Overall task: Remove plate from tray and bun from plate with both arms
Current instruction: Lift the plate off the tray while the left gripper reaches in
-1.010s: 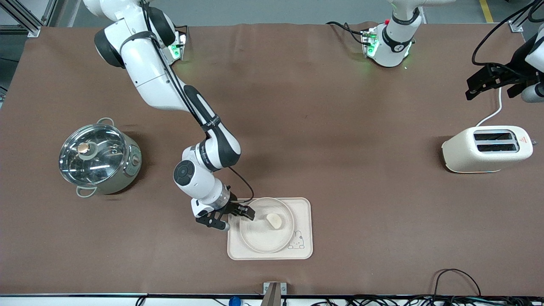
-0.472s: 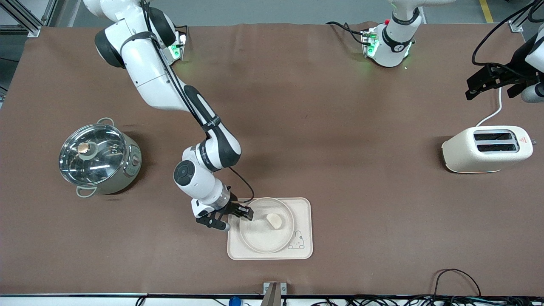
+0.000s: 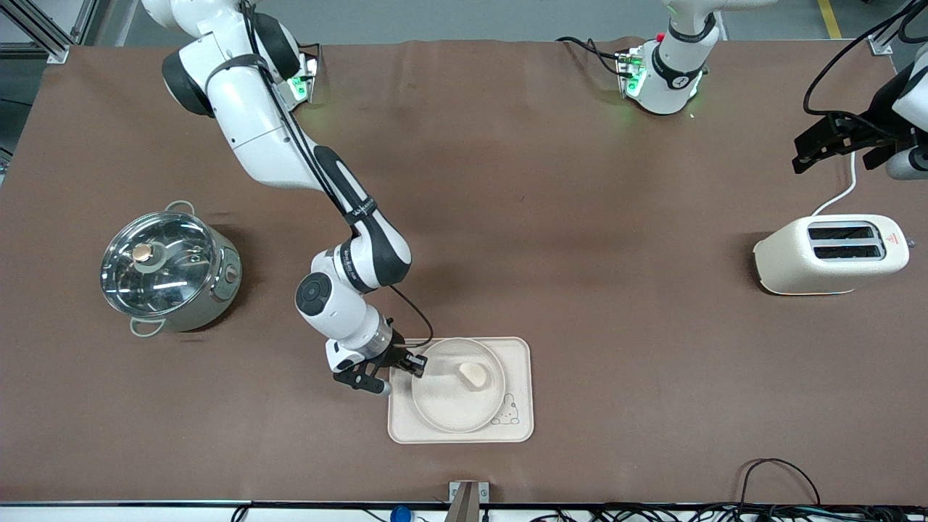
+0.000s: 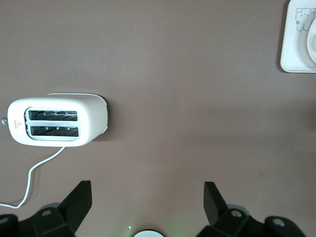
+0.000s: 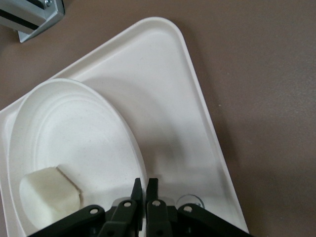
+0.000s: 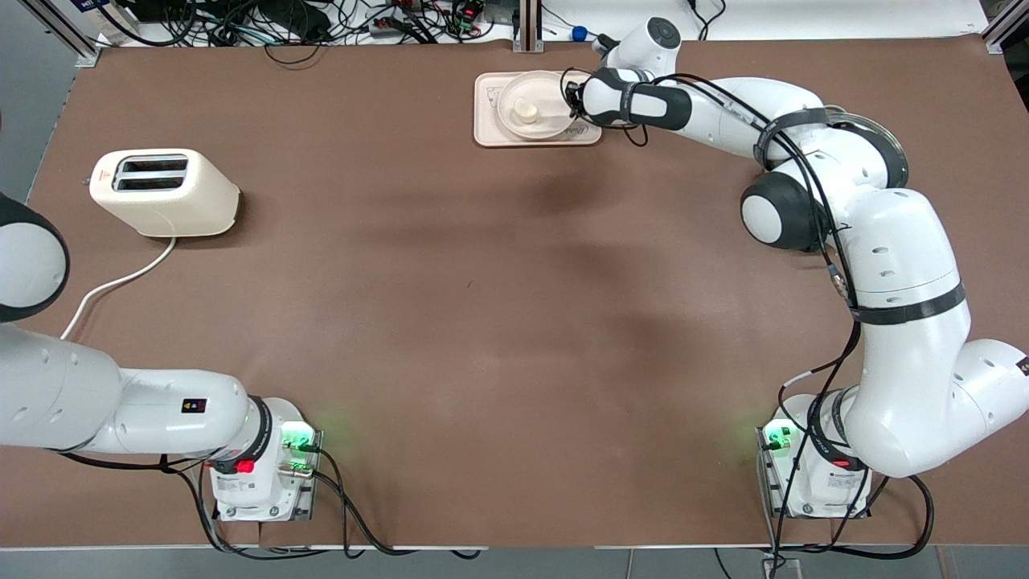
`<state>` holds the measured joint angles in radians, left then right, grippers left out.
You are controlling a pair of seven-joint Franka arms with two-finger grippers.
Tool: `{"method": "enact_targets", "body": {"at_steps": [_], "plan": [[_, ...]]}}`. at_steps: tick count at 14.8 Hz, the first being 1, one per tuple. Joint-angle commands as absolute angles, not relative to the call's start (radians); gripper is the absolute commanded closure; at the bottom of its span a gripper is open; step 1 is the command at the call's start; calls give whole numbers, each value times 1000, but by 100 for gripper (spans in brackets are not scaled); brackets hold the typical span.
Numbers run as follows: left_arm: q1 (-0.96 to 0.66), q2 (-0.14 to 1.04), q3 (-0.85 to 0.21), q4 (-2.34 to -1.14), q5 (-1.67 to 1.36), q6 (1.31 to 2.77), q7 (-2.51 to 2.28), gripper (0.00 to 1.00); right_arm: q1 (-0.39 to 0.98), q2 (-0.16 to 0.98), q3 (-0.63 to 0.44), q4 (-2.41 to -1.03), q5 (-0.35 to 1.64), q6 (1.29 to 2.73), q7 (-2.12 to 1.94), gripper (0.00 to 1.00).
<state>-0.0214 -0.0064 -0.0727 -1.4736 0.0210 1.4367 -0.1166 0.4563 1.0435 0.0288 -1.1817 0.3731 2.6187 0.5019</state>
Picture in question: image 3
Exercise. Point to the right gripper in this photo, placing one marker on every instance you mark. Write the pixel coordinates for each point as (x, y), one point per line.
(396, 353)

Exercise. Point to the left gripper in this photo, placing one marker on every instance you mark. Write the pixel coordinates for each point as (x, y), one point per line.
(867, 130)

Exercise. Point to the white two-slot toaster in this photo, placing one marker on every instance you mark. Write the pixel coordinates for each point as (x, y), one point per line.
(797, 264)

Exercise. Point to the glass pot lid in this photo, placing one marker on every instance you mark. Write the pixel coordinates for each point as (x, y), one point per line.
(159, 264)

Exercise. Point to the brown table cover mat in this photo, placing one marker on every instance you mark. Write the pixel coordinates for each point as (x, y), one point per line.
(580, 217)

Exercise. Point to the cream tray with rabbit print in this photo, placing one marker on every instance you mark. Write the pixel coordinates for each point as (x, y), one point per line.
(518, 355)

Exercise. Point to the grey metal mount bracket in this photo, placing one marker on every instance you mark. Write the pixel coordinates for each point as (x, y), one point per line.
(467, 500)

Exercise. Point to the aluminium frame profile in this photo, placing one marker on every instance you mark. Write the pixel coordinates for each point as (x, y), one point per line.
(43, 32)
(880, 45)

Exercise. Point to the cream round plate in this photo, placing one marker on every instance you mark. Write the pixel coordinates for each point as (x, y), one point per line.
(446, 402)

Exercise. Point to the blue round cap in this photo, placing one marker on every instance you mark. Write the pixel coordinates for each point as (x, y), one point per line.
(400, 515)

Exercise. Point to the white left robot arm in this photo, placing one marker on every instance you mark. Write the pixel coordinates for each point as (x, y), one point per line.
(670, 80)

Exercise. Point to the steel electric cooking pot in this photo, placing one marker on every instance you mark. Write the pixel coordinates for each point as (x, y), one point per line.
(217, 297)

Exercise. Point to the pale steamed bun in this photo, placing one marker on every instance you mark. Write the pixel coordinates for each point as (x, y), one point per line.
(473, 375)

